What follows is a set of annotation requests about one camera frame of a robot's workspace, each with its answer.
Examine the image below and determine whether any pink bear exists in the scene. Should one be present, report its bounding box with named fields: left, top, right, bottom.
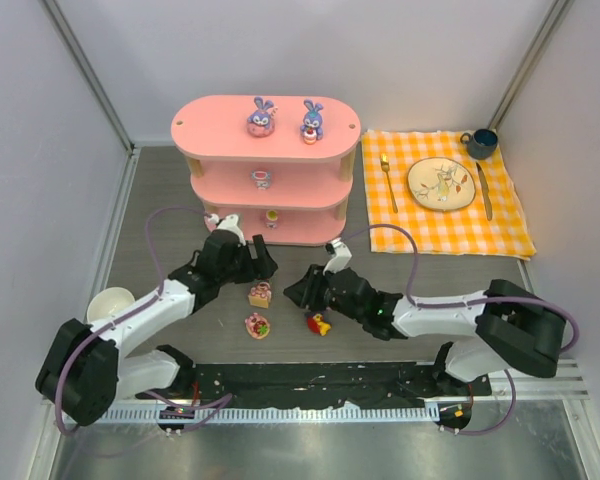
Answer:
left=245, top=313, right=271, bottom=340
left=248, top=281, right=272, bottom=308

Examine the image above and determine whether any purple bunny with cake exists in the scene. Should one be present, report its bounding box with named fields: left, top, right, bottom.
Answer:
left=300, top=99, right=324, bottom=145

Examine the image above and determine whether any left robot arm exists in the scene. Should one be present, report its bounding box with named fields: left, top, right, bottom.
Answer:
left=35, top=229, right=278, bottom=426

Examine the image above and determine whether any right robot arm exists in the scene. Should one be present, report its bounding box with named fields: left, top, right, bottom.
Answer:
left=283, top=265, right=567, bottom=383

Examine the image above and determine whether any white pink toy middle shelf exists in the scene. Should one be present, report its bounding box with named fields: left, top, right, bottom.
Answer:
left=250, top=170, right=272, bottom=190

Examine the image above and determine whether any pink three-tier wooden shelf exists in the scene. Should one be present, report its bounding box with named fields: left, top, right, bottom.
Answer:
left=171, top=95, right=361, bottom=246

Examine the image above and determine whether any red yellow bird toy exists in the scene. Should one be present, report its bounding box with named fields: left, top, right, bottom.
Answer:
left=305, top=311, right=332, bottom=336

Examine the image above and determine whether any pink toy with yellow hat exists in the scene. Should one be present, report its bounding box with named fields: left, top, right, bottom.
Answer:
left=264, top=210, right=279, bottom=229

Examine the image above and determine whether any pink bear on donut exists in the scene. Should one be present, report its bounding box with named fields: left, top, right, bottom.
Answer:
left=245, top=313, right=271, bottom=340

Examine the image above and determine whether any white ceramic bowl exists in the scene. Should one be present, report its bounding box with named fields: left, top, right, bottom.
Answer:
left=86, top=287, right=135, bottom=323

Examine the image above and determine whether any gold fork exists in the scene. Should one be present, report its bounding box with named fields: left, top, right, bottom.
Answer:
left=380, top=153, right=398, bottom=213

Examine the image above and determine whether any cream decorated ceramic plate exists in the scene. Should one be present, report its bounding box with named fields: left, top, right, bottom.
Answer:
left=406, top=157, right=476, bottom=212

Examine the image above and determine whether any yellow white checkered cloth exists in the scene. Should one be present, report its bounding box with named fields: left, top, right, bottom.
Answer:
left=361, top=130, right=536, bottom=260

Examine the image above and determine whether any gold knife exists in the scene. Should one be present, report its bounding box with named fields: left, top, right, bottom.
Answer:
left=476, top=163, right=493, bottom=221

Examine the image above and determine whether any dark blue ceramic mug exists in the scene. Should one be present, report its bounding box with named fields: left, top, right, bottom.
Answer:
left=460, top=129, right=499, bottom=160

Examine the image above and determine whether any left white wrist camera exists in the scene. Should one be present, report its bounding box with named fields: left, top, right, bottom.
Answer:
left=205, top=214, right=246, bottom=245

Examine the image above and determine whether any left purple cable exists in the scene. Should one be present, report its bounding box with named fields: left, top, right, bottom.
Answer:
left=54, top=205, right=216, bottom=434

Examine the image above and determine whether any purple cable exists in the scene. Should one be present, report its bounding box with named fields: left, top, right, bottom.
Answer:
left=54, top=205, right=216, bottom=434
left=339, top=223, right=580, bottom=437

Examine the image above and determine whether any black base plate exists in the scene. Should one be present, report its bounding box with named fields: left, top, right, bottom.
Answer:
left=153, top=362, right=492, bottom=410

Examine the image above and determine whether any white slotted cable duct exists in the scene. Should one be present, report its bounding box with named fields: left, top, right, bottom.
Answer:
left=98, top=401, right=439, bottom=425

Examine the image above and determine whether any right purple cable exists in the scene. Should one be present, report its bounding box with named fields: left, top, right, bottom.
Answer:
left=339, top=223, right=580, bottom=437

